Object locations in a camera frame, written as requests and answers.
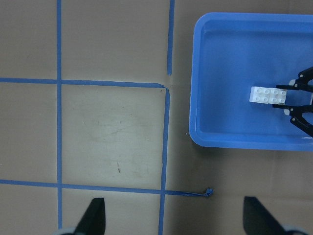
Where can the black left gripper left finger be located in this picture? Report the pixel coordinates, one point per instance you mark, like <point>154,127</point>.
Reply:
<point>93,221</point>

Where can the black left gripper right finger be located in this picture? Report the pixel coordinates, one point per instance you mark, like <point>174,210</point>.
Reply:
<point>258,220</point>

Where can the green handled reacher grabber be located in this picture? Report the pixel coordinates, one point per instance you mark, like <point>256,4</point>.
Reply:
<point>300,102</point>

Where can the white assembled lego block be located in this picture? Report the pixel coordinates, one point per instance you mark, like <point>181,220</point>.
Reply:
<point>265,95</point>

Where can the blue plastic tray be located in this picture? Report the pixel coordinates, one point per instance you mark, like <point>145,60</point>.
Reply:
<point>232,52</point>

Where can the brown paper table cover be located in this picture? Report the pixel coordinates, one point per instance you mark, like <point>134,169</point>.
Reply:
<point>94,102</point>

